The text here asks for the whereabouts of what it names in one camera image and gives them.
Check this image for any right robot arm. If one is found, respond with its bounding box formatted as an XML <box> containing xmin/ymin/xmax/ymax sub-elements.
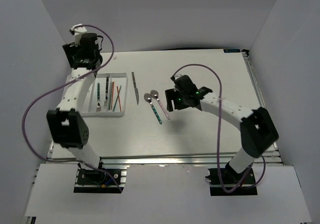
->
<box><xmin>165</xmin><ymin>75</ymin><xmax>279</xmax><ymax>183</ymax></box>

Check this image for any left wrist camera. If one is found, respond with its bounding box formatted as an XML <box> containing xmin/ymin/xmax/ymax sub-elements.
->
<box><xmin>69</xmin><ymin>24</ymin><xmax>88</xmax><ymax>42</ymax></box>

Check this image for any teal handled fork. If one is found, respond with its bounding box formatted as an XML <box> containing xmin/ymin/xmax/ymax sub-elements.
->
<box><xmin>96</xmin><ymin>83</ymin><xmax>101</xmax><ymax>112</ymax></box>

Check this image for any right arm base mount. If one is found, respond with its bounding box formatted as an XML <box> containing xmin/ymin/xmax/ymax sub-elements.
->
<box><xmin>205</xmin><ymin>168</ymin><xmax>258</xmax><ymax>196</ymax></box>

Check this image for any black handled table knife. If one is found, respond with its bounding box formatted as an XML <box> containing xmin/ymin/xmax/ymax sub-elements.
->
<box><xmin>131</xmin><ymin>72</ymin><xmax>140</xmax><ymax>105</ymax></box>

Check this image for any pink handled spoon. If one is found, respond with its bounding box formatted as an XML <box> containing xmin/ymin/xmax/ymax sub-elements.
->
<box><xmin>150</xmin><ymin>90</ymin><xmax>170</xmax><ymax>120</ymax></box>

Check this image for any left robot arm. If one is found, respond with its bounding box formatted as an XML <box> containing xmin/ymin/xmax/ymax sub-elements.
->
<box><xmin>46</xmin><ymin>33</ymin><xmax>106</xmax><ymax>183</ymax></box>

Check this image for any white divided plastic tray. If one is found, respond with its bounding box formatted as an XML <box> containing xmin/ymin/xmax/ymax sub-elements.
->
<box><xmin>65</xmin><ymin>72</ymin><xmax>129</xmax><ymax>117</ymax></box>

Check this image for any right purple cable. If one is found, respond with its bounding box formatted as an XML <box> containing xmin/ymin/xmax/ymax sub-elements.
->
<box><xmin>171</xmin><ymin>64</ymin><xmax>266</xmax><ymax>193</ymax></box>

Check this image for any teal chopstick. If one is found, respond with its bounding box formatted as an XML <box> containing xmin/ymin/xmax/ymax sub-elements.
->
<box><xmin>112</xmin><ymin>92</ymin><xmax>118</xmax><ymax>112</ymax></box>
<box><xmin>107</xmin><ymin>83</ymin><xmax>113</xmax><ymax>111</ymax></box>

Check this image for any teal handled spoon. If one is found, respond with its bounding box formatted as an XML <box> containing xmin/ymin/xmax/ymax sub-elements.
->
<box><xmin>144</xmin><ymin>93</ymin><xmax>162</xmax><ymax>124</ymax></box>

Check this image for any black handled fork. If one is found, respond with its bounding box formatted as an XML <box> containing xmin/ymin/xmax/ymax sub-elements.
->
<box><xmin>103</xmin><ymin>77</ymin><xmax>109</xmax><ymax>107</ymax></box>

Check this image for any right blue table label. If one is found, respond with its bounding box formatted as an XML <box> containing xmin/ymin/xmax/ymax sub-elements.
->
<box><xmin>223</xmin><ymin>49</ymin><xmax>241</xmax><ymax>53</ymax></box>

